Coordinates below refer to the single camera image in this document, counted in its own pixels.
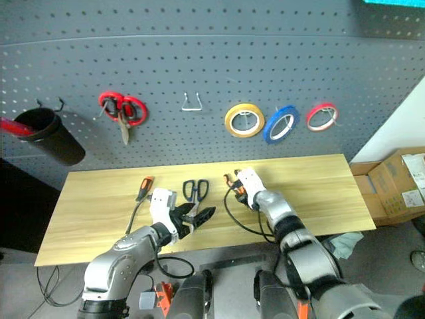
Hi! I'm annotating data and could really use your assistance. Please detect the dark rounded shape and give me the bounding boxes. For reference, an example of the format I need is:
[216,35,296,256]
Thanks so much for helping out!
[167,268,214,319]
[253,269,298,319]

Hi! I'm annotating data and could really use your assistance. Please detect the orange handled pliers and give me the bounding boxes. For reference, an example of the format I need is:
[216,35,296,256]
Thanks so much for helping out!
[222,172,247,201]

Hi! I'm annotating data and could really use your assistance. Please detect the thin black floor cable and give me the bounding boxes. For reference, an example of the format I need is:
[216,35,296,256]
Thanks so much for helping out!
[35,265,84,307]

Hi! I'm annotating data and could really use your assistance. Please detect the grey crumpled cloth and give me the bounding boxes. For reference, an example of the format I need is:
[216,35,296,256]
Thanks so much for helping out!
[327,231,365,261]

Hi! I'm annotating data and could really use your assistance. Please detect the grey metal pegboard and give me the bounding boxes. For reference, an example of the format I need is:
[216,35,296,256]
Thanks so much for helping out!
[0,0,425,191]

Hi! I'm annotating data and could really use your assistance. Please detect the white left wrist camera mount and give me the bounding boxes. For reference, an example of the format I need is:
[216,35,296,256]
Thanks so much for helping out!
[147,187,181,247]

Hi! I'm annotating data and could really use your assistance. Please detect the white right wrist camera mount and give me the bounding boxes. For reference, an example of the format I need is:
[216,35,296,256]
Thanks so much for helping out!
[236,167,268,211]

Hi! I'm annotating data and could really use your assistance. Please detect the black blue handled scissors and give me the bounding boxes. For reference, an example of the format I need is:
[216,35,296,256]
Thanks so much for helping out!
[182,179,211,227]

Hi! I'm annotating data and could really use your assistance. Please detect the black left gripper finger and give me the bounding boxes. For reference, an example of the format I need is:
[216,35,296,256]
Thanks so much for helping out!
[172,203,196,221]
[193,206,217,231]

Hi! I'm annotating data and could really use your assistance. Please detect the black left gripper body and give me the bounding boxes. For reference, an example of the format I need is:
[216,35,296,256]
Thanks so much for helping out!
[168,214,196,241]

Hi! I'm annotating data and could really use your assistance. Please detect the black pegboard hook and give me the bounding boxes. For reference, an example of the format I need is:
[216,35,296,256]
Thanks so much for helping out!
[35,96,66,112]

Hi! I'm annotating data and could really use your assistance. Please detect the black plastic cup holder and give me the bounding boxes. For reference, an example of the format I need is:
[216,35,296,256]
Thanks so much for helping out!
[13,107,86,167]

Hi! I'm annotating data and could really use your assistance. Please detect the yellow tape roll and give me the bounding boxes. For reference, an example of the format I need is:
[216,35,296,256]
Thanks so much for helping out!
[224,102,266,138]

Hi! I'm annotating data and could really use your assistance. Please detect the red stick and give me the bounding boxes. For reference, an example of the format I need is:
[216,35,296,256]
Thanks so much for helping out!
[0,116,35,138]

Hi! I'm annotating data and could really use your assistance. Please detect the orange black handled screwdriver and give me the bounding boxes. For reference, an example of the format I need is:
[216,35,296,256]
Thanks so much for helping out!
[125,175,155,235]

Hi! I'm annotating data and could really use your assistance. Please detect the orange plastic part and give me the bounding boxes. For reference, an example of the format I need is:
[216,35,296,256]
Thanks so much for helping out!
[155,280,176,317]

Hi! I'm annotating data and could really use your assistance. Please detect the small open cardboard box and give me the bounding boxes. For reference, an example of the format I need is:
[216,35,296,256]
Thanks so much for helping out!
[349,160,383,217]

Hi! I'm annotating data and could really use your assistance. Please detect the large cardboard box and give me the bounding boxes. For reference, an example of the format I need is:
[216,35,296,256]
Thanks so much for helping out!
[367,147,425,227]

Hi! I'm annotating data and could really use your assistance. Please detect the black flat metal bar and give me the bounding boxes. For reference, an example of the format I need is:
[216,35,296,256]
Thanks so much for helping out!
[199,254,267,272]

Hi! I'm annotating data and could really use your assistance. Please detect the red handled scissors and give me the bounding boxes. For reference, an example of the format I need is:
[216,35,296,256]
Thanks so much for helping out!
[98,91,149,146]

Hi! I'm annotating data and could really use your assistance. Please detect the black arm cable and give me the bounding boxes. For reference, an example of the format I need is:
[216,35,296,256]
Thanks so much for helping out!
[224,187,278,244]
[145,232,195,280]

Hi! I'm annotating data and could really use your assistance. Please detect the blue tape roll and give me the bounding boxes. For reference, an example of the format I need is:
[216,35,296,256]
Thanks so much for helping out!
[262,104,300,145]

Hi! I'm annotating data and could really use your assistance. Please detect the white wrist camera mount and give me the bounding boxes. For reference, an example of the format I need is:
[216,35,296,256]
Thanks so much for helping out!
[236,167,268,211]
[147,187,181,247]

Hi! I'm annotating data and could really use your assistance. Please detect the red tape roll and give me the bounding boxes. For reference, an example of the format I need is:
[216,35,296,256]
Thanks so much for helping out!
[305,102,340,133]

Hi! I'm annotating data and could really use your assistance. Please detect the small grey box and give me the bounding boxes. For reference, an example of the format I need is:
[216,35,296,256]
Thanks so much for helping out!
[138,291,157,310]

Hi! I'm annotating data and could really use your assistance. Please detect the teal panel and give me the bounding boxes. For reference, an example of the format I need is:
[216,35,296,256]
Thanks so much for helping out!
[361,0,425,9]

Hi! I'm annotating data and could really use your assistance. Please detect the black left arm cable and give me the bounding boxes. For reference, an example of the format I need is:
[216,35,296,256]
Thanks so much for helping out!
[145,232,195,280]

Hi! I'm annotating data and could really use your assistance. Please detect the silver wire pegboard hook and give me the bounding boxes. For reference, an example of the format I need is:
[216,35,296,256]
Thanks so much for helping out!
[181,92,203,112]

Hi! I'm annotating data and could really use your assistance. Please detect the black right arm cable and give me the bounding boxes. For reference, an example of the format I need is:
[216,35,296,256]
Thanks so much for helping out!
[224,187,278,244]

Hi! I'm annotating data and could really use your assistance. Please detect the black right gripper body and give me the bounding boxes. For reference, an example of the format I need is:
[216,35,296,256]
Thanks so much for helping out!
[234,185,257,211]

